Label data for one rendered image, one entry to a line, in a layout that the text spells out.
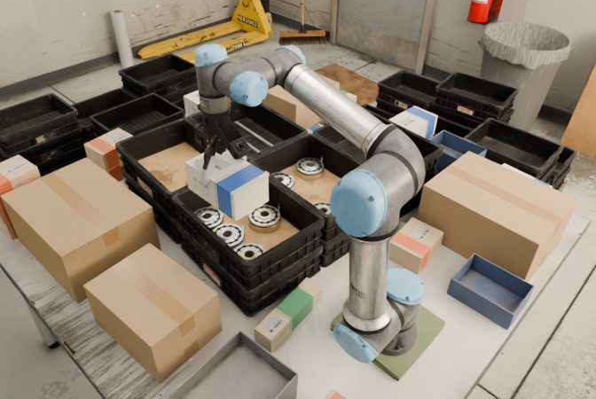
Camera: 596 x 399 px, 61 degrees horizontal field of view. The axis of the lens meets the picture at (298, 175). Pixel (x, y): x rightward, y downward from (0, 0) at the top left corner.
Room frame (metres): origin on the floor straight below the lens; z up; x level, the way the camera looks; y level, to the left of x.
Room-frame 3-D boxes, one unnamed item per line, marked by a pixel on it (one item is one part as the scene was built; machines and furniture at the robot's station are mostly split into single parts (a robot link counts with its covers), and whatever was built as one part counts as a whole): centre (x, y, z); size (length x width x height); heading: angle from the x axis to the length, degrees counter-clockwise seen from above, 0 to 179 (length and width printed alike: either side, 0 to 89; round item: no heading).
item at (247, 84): (1.04, 0.12, 1.41); 0.11 x 0.11 x 0.08; 47
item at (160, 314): (0.91, 0.39, 0.78); 0.30 x 0.22 x 0.16; 51
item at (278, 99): (2.13, 0.07, 0.80); 0.40 x 0.30 x 0.20; 49
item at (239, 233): (1.13, 0.21, 0.86); 0.10 x 0.10 x 0.01
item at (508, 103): (2.69, -1.04, 0.37); 0.42 x 0.34 x 0.46; 47
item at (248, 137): (1.67, 0.20, 0.87); 0.40 x 0.30 x 0.11; 42
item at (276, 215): (1.22, 0.10, 0.86); 0.10 x 0.10 x 0.01
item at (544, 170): (2.12, -1.07, 0.37); 0.40 x 0.30 x 0.45; 47
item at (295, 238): (1.17, 0.16, 0.92); 0.40 x 0.30 x 0.02; 42
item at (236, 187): (1.08, 0.19, 1.10); 0.20 x 0.12 x 0.09; 47
